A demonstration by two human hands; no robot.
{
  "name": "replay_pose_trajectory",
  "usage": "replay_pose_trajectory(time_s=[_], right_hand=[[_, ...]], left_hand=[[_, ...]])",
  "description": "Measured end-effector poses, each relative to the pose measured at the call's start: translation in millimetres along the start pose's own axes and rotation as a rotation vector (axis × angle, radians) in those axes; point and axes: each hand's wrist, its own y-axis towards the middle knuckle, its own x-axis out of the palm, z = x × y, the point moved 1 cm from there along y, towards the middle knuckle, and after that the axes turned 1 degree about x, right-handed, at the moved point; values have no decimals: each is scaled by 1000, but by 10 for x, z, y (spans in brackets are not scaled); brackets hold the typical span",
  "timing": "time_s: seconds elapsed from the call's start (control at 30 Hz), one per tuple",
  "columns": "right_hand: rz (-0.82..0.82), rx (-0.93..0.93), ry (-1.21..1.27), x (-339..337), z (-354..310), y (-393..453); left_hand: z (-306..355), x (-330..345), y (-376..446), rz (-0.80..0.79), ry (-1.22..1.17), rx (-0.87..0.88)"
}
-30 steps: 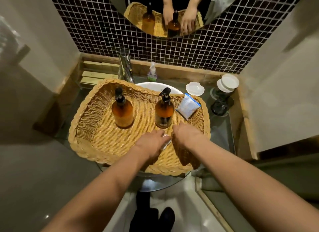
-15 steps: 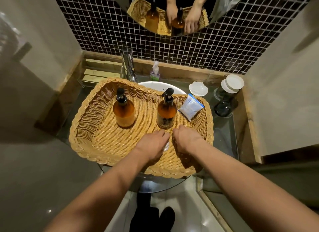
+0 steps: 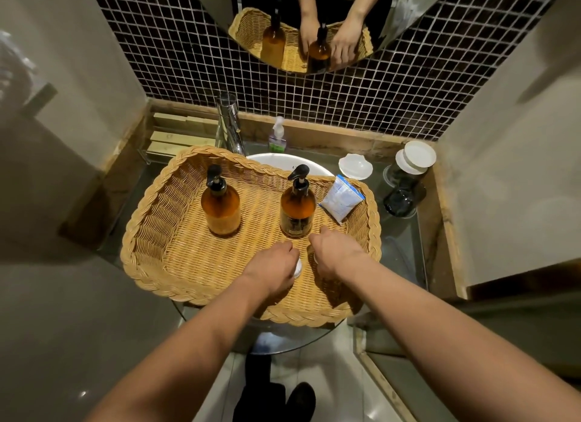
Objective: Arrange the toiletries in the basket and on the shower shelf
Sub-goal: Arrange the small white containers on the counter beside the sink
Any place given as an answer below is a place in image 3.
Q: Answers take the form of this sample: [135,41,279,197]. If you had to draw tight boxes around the person's left forearm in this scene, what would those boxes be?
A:
[84,274,273,422]

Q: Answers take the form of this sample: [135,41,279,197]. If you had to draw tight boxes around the white round cup lid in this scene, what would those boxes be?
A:
[404,140,438,169]
[395,149,425,176]

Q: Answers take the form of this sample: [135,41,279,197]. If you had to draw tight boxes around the woven wicker basket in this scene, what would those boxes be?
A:
[120,146,382,328]

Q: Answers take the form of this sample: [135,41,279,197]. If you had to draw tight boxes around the person's left hand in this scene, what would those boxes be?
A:
[240,240,301,302]

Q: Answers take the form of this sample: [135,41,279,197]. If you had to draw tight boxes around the glass tumbler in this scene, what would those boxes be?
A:
[383,162,427,192]
[383,188,421,219]

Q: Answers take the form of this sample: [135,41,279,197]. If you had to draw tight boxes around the person's right forearm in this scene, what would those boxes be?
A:
[338,255,581,422]

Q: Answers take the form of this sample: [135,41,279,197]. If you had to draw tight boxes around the clear hand soap pump bottle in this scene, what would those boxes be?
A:
[268,116,287,153]

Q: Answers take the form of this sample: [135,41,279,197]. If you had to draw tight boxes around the chrome sink faucet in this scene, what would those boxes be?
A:
[214,92,246,157]

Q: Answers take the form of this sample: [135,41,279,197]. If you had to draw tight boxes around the person's black trousers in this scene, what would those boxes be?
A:
[232,353,287,422]

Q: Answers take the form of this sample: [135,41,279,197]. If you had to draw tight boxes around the white scalloped soap dish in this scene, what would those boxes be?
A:
[338,153,374,181]

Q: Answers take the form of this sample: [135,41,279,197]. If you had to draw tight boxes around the person's right hand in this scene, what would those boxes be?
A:
[308,225,371,282]

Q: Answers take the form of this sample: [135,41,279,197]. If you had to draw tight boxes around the white sink basin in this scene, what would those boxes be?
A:
[246,153,335,178]

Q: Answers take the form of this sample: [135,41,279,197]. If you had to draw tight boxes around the person's black shoe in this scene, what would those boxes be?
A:
[286,381,317,422]

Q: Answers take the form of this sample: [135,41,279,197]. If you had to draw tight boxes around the white blue sachet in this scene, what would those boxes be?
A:
[319,175,366,225]

